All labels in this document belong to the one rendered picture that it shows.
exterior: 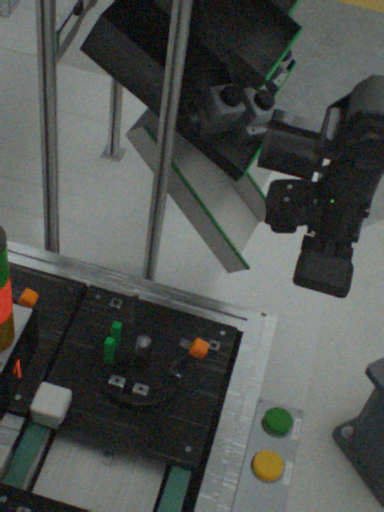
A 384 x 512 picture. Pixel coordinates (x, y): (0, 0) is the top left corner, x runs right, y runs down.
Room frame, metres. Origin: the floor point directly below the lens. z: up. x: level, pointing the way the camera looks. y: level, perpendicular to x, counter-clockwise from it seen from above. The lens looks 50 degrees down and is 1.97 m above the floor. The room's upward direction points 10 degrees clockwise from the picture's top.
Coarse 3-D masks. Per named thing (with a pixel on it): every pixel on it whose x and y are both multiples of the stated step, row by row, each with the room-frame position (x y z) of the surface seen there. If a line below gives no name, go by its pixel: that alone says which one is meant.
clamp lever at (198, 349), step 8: (184, 344) 0.61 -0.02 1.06; (192, 344) 0.61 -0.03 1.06; (200, 344) 0.61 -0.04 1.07; (208, 344) 0.62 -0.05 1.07; (192, 352) 0.60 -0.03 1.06; (200, 352) 0.60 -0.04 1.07; (176, 360) 0.62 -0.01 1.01; (184, 360) 0.61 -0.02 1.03; (192, 360) 0.60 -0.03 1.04; (176, 368) 0.61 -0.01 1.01; (184, 368) 0.61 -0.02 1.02
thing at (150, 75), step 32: (128, 0) 1.00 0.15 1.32; (96, 32) 0.88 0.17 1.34; (128, 32) 0.96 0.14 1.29; (160, 32) 0.99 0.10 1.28; (128, 64) 0.87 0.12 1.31; (160, 64) 0.85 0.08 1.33; (192, 64) 0.97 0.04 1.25; (224, 64) 0.96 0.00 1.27; (160, 96) 0.85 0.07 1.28; (192, 96) 0.91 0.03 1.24; (192, 128) 0.84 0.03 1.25; (224, 160) 0.82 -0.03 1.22
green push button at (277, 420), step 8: (272, 408) 0.59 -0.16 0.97; (280, 408) 0.60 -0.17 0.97; (264, 416) 0.58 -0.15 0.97; (272, 416) 0.58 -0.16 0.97; (280, 416) 0.58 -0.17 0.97; (288, 416) 0.58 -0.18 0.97; (264, 424) 0.57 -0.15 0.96; (272, 424) 0.57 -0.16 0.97; (280, 424) 0.57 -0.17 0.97; (288, 424) 0.57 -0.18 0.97; (272, 432) 0.56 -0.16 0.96; (280, 432) 0.56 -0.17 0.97
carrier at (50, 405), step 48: (96, 288) 0.75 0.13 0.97; (96, 336) 0.66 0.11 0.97; (144, 336) 0.62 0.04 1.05; (192, 336) 0.69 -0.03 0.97; (48, 384) 0.56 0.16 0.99; (96, 384) 0.58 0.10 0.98; (144, 384) 0.58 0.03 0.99; (192, 384) 0.61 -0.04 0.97; (96, 432) 0.51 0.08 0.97; (144, 432) 0.52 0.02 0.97; (192, 432) 0.53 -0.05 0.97
